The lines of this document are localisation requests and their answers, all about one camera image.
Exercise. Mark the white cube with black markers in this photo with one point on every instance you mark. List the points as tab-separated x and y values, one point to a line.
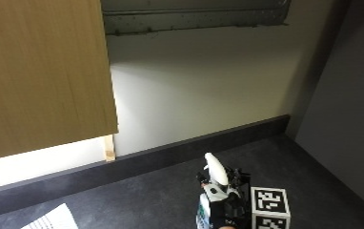
269	203

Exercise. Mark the white spray bottle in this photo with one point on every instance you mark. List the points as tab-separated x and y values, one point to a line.
216	168

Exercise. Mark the grey metal vent duct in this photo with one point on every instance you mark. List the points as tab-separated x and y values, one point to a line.
197	16

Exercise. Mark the white printed paper sheet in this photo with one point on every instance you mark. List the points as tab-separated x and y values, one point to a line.
55	220

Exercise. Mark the dark grey backsplash strip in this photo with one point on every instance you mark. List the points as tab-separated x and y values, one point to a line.
155	159

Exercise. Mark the light wooden cabinet door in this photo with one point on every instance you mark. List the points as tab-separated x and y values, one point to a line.
41	79

